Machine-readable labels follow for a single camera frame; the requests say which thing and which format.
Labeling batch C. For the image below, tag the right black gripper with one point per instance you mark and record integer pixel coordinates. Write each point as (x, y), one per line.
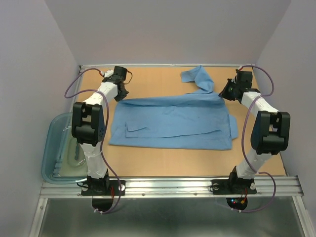
(224, 94)

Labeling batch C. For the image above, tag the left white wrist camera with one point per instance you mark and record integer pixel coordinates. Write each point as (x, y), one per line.
(106, 74)

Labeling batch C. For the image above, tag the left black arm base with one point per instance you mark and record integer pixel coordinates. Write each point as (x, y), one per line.
(94, 189)

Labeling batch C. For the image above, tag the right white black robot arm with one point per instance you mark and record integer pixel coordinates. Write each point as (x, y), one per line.
(270, 135)

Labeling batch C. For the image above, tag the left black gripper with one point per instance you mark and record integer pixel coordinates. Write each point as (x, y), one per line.
(121, 96)

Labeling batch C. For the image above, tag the light blue long sleeve shirt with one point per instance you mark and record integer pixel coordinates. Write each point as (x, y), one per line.
(199, 120)

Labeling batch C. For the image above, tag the clear blue plastic bin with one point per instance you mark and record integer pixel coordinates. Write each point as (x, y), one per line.
(63, 160)

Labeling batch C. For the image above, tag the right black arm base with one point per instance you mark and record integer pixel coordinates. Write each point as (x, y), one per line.
(226, 187)

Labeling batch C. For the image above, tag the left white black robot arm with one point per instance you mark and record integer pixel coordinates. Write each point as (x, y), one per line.
(89, 125)

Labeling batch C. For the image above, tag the aluminium front rail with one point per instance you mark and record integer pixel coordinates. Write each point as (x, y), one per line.
(179, 187)

